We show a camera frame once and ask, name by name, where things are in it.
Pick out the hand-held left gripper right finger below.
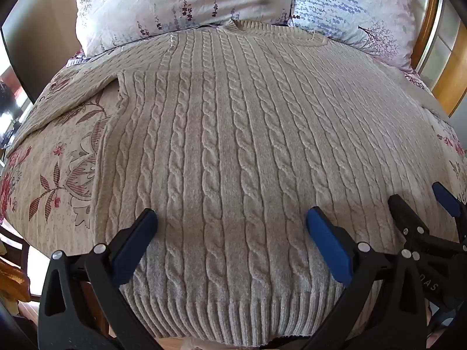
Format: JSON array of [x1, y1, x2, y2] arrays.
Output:
[[304, 206, 428, 350]]

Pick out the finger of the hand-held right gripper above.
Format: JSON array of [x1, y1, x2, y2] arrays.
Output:
[[387, 194, 440, 242], [431, 181, 467, 243]]

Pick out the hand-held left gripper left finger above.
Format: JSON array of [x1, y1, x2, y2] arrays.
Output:
[[36, 208, 165, 350]]

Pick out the beige cable-knit sweater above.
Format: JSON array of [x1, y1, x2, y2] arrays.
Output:
[[5, 20, 466, 347]]

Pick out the cream floral bed cover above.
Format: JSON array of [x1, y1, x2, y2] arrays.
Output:
[[0, 49, 467, 259]]

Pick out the wooden furniture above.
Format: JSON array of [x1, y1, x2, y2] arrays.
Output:
[[0, 222, 52, 314]]

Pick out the silver framed mirror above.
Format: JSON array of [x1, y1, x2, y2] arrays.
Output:
[[419, 0, 462, 88]]

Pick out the wooden headboard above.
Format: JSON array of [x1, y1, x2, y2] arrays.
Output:
[[410, 0, 467, 117]]

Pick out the blue and pink floral pillow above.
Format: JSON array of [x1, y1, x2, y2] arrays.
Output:
[[288, 0, 424, 74]]

